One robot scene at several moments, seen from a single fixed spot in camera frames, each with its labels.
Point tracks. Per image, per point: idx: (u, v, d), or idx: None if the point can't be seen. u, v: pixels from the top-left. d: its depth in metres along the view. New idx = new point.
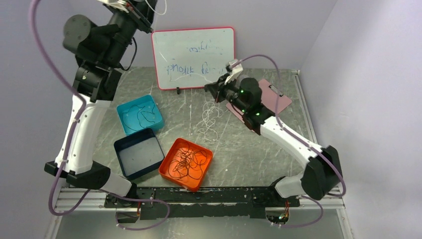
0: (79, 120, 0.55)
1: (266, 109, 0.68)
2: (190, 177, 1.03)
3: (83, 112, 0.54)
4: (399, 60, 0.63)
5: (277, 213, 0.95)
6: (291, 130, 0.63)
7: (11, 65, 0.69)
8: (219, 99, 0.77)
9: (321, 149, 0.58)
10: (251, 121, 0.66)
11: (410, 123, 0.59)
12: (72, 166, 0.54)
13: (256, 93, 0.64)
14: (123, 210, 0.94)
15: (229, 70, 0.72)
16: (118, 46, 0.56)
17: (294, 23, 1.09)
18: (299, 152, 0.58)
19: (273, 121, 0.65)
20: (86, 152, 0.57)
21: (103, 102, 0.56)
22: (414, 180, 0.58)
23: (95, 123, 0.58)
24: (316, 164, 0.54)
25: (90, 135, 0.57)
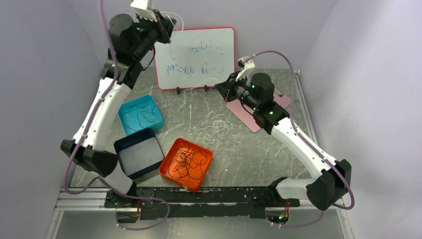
0: (104, 100, 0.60)
1: (281, 108, 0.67)
2: (190, 177, 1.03)
3: (108, 93, 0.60)
4: (399, 60, 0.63)
5: (277, 213, 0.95)
6: (305, 137, 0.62)
7: (11, 65, 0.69)
8: (229, 97, 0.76)
9: (335, 163, 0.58)
10: (263, 119, 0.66)
11: (410, 123, 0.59)
12: (90, 141, 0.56)
13: (268, 88, 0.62)
14: (123, 210, 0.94)
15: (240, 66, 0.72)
16: (145, 47, 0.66)
17: (295, 23, 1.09)
18: (311, 162, 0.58)
19: (287, 123, 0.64)
20: (103, 133, 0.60)
21: (126, 88, 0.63)
22: (413, 180, 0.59)
23: (116, 107, 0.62)
24: (329, 178, 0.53)
25: (109, 117, 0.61)
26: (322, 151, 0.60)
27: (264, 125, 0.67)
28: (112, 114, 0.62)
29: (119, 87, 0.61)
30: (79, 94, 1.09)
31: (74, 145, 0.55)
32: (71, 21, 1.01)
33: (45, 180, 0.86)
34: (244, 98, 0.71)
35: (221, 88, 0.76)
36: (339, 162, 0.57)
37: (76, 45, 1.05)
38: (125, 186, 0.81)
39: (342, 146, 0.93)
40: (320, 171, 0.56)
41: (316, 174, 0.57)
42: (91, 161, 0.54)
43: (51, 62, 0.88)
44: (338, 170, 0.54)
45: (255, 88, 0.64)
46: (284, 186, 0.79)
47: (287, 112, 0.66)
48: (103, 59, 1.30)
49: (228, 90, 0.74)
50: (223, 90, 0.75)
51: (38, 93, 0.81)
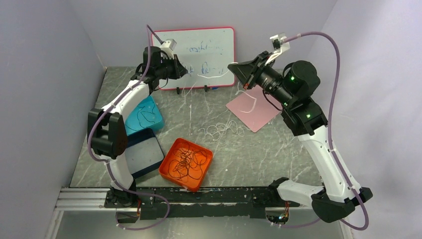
0: (133, 89, 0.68)
1: (320, 112, 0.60)
2: (190, 177, 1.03)
3: (137, 86, 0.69)
4: (400, 62, 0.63)
5: (277, 213, 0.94)
6: (338, 156, 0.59)
7: (10, 66, 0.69)
8: (250, 84, 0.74)
9: (360, 190, 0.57)
10: (295, 120, 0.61)
11: (410, 124, 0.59)
12: (118, 110, 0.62)
13: (310, 83, 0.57)
14: (123, 210, 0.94)
15: (274, 48, 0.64)
16: (163, 72, 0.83)
17: (295, 22, 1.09)
18: (336, 186, 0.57)
19: (323, 134, 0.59)
20: (126, 112, 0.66)
21: (146, 90, 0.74)
22: (412, 181, 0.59)
23: (137, 99, 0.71)
24: (350, 207, 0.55)
25: (132, 105, 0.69)
26: (351, 176, 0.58)
27: (295, 126, 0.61)
28: (134, 104, 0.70)
29: (144, 85, 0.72)
30: (79, 94, 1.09)
31: (102, 112, 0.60)
32: (71, 21, 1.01)
33: (45, 181, 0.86)
34: (271, 89, 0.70)
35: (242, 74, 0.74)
36: (364, 190, 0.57)
37: (76, 45, 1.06)
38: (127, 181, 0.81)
39: (342, 146, 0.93)
40: (343, 198, 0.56)
41: (336, 197, 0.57)
42: (116, 126, 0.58)
43: (51, 63, 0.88)
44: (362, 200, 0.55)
45: (294, 80, 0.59)
46: (285, 188, 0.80)
47: (325, 118, 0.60)
48: (103, 59, 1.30)
49: (252, 75, 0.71)
50: (245, 76, 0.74)
51: (38, 94, 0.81)
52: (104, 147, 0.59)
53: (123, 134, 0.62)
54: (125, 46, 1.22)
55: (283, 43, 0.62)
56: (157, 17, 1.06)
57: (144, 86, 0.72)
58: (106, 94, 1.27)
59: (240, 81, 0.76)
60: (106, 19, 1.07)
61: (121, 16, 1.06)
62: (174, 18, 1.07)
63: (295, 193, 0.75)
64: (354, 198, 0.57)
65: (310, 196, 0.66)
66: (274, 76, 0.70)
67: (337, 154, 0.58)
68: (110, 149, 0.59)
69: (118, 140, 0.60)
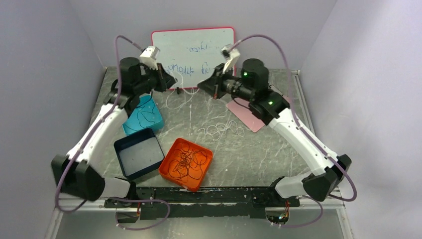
0: (105, 120, 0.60)
1: (280, 97, 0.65)
2: (190, 177, 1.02)
3: (109, 115, 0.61)
4: (400, 60, 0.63)
5: (277, 213, 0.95)
6: (307, 131, 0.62)
7: (10, 65, 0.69)
8: (218, 94, 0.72)
9: (337, 159, 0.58)
10: (260, 109, 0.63)
11: (411, 123, 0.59)
12: (86, 156, 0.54)
13: (262, 73, 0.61)
14: (123, 210, 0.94)
15: (225, 57, 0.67)
16: (146, 88, 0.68)
17: (296, 22, 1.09)
18: (314, 159, 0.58)
19: (288, 115, 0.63)
20: (98, 151, 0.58)
21: (124, 115, 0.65)
22: (413, 181, 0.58)
23: (113, 129, 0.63)
24: (331, 175, 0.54)
25: (106, 138, 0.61)
26: (325, 147, 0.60)
27: (262, 116, 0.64)
28: (109, 135, 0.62)
29: (119, 111, 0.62)
30: (78, 94, 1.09)
31: (67, 160, 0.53)
32: (71, 21, 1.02)
33: (45, 181, 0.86)
34: (236, 91, 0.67)
35: (207, 86, 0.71)
36: (341, 157, 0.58)
37: (76, 45, 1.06)
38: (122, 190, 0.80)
39: (343, 145, 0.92)
40: (323, 168, 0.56)
41: (318, 170, 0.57)
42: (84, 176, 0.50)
43: (51, 62, 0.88)
44: (340, 166, 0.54)
45: (247, 74, 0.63)
46: (282, 184, 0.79)
47: (286, 102, 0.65)
48: (103, 59, 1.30)
49: (216, 86, 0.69)
50: (211, 87, 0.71)
51: (38, 93, 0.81)
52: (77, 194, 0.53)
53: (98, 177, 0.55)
54: (125, 46, 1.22)
55: (231, 50, 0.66)
56: (157, 17, 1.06)
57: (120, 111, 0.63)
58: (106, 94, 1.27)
59: (208, 93, 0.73)
60: (106, 19, 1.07)
61: (121, 16, 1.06)
62: (173, 17, 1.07)
63: (288, 184, 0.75)
64: (335, 166, 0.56)
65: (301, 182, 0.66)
66: (234, 79, 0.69)
67: (305, 130, 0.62)
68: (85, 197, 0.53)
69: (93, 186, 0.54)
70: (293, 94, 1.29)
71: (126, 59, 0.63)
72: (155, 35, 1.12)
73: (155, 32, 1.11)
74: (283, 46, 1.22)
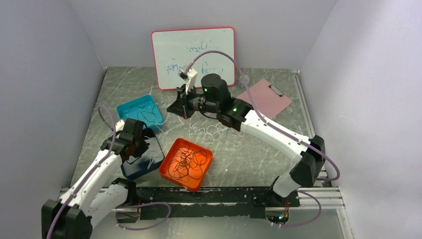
0: (100, 165, 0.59)
1: (242, 102, 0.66)
2: (190, 178, 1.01)
3: (105, 160, 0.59)
4: (399, 59, 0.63)
5: (277, 213, 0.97)
6: (274, 123, 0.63)
7: (10, 64, 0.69)
8: (187, 113, 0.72)
9: (309, 141, 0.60)
10: (228, 118, 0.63)
11: (410, 123, 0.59)
12: (77, 201, 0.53)
13: (220, 85, 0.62)
14: (123, 211, 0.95)
15: (184, 78, 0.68)
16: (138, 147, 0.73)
17: (295, 22, 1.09)
18: (290, 148, 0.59)
19: (253, 116, 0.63)
20: (90, 197, 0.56)
21: (119, 161, 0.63)
22: (412, 180, 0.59)
23: (109, 174, 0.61)
24: (308, 159, 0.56)
25: (100, 185, 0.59)
26: (295, 134, 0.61)
27: (232, 124, 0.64)
28: (104, 180, 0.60)
29: (115, 157, 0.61)
30: (78, 94, 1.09)
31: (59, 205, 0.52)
32: (72, 21, 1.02)
33: (45, 181, 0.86)
34: (203, 107, 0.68)
35: (174, 108, 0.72)
36: (313, 139, 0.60)
37: (76, 46, 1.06)
38: (119, 196, 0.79)
39: (342, 145, 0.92)
40: (299, 154, 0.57)
41: (296, 157, 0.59)
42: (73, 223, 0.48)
43: (51, 62, 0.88)
44: (314, 148, 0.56)
45: (208, 90, 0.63)
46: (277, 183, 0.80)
47: (249, 104, 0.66)
48: (103, 59, 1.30)
49: (183, 107, 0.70)
50: (178, 109, 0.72)
51: (38, 93, 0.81)
52: None
53: (86, 224, 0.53)
54: (125, 46, 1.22)
55: (187, 71, 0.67)
56: (157, 18, 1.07)
57: (116, 157, 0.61)
58: (106, 94, 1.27)
59: (178, 114, 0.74)
60: (106, 19, 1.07)
61: (122, 17, 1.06)
62: (173, 18, 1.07)
63: (283, 180, 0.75)
64: (310, 149, 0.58)
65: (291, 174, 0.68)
66: (198, 96, 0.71)
67: (272, 123, 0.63)
68: None
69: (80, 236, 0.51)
70: (293, 94, 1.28)
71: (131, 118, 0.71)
72: (156, 35, 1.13)
73: (155, 32, 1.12)
74: (283, 47, 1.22)
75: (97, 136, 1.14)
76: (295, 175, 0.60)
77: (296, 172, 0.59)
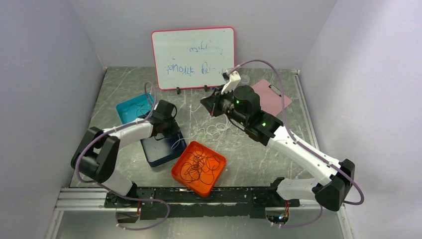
0: (138, 123, 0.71)
1: (272, 117, 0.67)
2: (202, 182, 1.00)
3: (142, 122, 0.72)
4: (399, 60, 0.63)
5: (277, 213, 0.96)
6: (307, 145, 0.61)
7: (10, 65, 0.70)
8: (215, 111, 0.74)
9: (340, 165, 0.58)
10: (256, 132, 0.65)
11: (410, 123, 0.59)
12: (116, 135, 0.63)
13: (254, 100, 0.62)
14: (123, 210, 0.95)
15: (225, 79, 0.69)
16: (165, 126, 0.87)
17: (295, 22, 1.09)
18: (318, 170, 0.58)
19: (283, 132, 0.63)
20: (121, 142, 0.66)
21: (147, 130, 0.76)
22: (412, 180, 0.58)
23: (137, 134, 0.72)
24: (338, 183, 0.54)
25: (130, 137, 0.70)
26: (325, 155, 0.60)
27: (259, 138, 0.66)
28: (133, 137, 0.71)
29: (148, 125, 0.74)
30: (78, 94, 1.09)
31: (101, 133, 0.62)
32: (71, 21, 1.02)
33: (45, 181, 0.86)
34: (231, 113, 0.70)
35: (206, 102, 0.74)
36: (344, 163, 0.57)
37: (76, 46, 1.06)
38: (122, 188, 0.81)
39: (342, 145, 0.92)
40: (328, 177, 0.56)
41: (324, 179, 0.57)
42: (110, 149, 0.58)
43: (51, 62, 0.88)
44: (345, 173, 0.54)
45: (240, 103, 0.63)
46: (283, 189, 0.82)
47: (279, 120, 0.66)
48: (103, 59, 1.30)
49: (214, 104, 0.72)
50: (209, 104, 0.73)
51: (38, 93, 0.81)
52: (88, 168, 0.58)
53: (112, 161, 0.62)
54: (125, 46, 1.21)
55: (231, 73, 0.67)
56: (157, 17, 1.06)
57: (148, 125, 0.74)
58: (106, 94, 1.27)
59: (206, 109, 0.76)
60: (106, 19, 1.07)
61: (121, 17, 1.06)
62: (173, 18, 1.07)
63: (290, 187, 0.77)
64: (339, 173, 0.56)
65: (311, 191, 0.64)
66: (230, 100, 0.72)
67: (303, 143, 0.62)
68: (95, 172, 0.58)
69: (106, 166, 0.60)
70: (293, 94, 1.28)
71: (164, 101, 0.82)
72: (156, 35, 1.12)
73: (155, 32, 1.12)
74: (283, 46, 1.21)
75: None
76: (321, 198, 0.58)
77: (323, 195, 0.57)
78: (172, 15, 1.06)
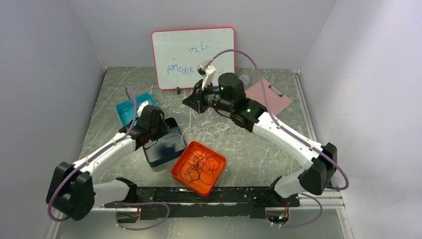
0: (116, 144, 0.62)
1: (257, 103, 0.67)
2: (202, 182, 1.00)
3: (121, 141, 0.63)
4: (400, 59, 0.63)
5: (277, 213, 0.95)
6: (289, 129, 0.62)
7: (10, 65, 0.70)
8: (201, 108, 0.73)
9: (322, 148, 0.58)
10: (242, 118, 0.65)
11: (410, 123, 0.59)
12: (89, 169, 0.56)
13: (237, 85, 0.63)
14: (123, 210, 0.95)
15: (203, 74, 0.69)
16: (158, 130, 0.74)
17: (295, 23, 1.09)
18: (301, 153, 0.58)
19: (266, 118, 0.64)
20: (101, 169, 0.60)
21: (131, 147, 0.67)
22: (412, 180, 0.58)
23: (119, 155, 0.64)
24: (319, 166, 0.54)
25: (110, 162, 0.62)
26: (307, 139, 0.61)
27: (245, 124, 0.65)
28: (114, 159, 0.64)
29: (130, 140, 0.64)
30: (78, 93, 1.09)
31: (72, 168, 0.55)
32: (71, 21, 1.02)
33: (45, 181, 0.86)
34: (217, 104, 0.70)
35: (189, 101, 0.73)
36: (326, 146, 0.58)
37: (76, 46, 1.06)
38: (121, 191, 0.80)
39: (342, 145, 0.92)
40: (310, 160, 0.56)
41: (306, 163, 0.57)
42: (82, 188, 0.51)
43: (50, 62, 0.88)
44: (326, 155, 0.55)
45: (224, 89, 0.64)
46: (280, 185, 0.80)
47: (263, 106, 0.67)
48: (103, 59, 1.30)
49: (198, 101, 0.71)
50: (193, 103, 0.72)
51: (38, 93, 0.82)
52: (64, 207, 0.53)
53: (90, 194, 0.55)
54: (125, 47, 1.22)
55: (206, 67, 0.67)
56: (157, 18, 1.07)
57: (131, 140, 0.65)
58: (106, 94, 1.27)
59: (192, 108, 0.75)
60: (106, 19, 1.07)
61: (121, 17, 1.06)
62: (173, 18, 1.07)
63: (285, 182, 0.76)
64: (321, 156, 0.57)
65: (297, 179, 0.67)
66: (214, 93, 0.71)
67: (285, 127, 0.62)
68: (73, 210, 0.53)
69: (83, 201, 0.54)
70: (293, 94, 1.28)
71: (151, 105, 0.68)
72: (156, 35, 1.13)
73: (155, 32, 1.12)
74: (283, 46, 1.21)
75: (98, 136, 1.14)
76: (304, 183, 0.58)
77: (305, 180, 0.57)
78: (172, 14, 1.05)
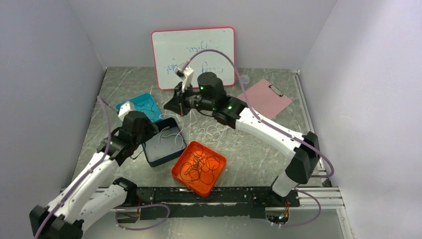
0: (92, 171, 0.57)
1: (237, 100, 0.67)
2: (201, 181, 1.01)
3: (98, 166, 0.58)
4: (399, 59, 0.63)
5: (277, 213, 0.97)
6: (268, 121, 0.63)
7: (11, 64, 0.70)
8: (184, 111, 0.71)
9: (303, 137, 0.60)
10: (223, 116, 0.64)
11: (409, 123, 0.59)
12: (63, 211, 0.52)
13: (216, 84, 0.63)
14: (123, 210, 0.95)
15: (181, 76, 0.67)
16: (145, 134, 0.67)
17: (295, 23, 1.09)
18: (283, 144, 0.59)
19: (248, 114, 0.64)
20: (81, 202, 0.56)
21: (115, 166, 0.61)
22: (412, 180, 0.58)
23: (103, 179, 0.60)
24: (301, 154, 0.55)
25: (91, 190, 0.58)
26: (288, 130, 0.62)
27: (227, 122, 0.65)
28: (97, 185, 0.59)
29: (109, 162, 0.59)
30: (78, 93, 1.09)
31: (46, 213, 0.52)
32: (71, 21, 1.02)
33: (45, 181, 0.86)
34: (199, 105, 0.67)
35: (171, 106, 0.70)
36: (306, 135, 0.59)
37: (76, 46, 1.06)
38: (119, 197, 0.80)
39: (342, 146, 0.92)
40: (292, 150, 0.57)
41: (289, 153, 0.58)
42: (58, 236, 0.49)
43: (50, 62, 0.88)
44: (307, 144, 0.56)
45: (203, 88, 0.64)
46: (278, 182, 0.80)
47: (243, 102, 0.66)
48: (103, 59, 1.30)
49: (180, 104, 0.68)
50: (175, 106, 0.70)
51: (38, 93, 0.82)
52: None
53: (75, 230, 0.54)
54: (125, 47, 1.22)
55: (184, 69, 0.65)
56: (156, 18, 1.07)
57: (110, 162, 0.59)
58: (106, 94, 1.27)
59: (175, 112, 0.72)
60: (106, 19, 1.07)
61: (121, 17, 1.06)
62: (173, 18, 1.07)
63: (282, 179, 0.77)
64: (303, 145, 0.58)
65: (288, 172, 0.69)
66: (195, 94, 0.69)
67: (266, 121, 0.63)
68: None
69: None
70: (293, 94, 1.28)
71: (132, 114, 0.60)
72: (155, 35, 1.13)
73: (155, 32, 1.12)
74: (283, 46, 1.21)
75: (97, 136, 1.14)
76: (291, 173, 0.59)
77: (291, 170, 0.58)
78: (172, 14, 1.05)
